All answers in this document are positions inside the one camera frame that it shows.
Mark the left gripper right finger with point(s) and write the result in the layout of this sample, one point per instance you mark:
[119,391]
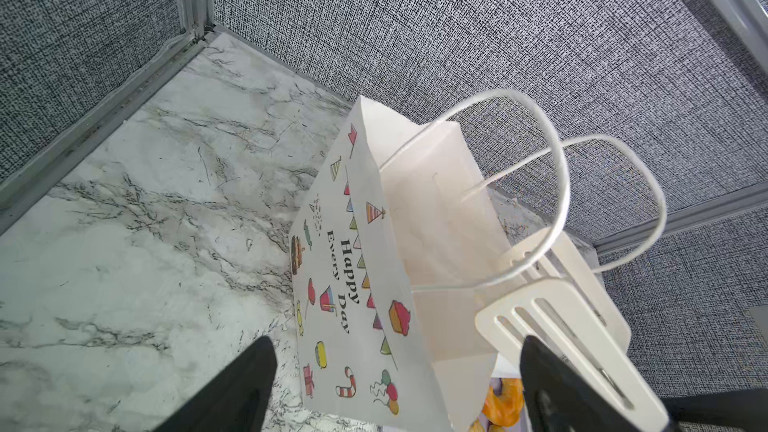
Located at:
[559,399]

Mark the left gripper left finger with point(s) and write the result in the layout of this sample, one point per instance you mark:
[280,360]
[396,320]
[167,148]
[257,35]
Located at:
[236,399]

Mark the white paper gift bag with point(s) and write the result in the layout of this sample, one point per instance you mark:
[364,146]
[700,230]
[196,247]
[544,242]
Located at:
[394,252]

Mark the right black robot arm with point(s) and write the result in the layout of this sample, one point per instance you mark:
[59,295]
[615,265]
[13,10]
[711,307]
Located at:
[742,409]

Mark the glazed ring donut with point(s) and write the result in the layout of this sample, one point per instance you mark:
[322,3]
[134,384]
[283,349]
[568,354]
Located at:
[504,409]

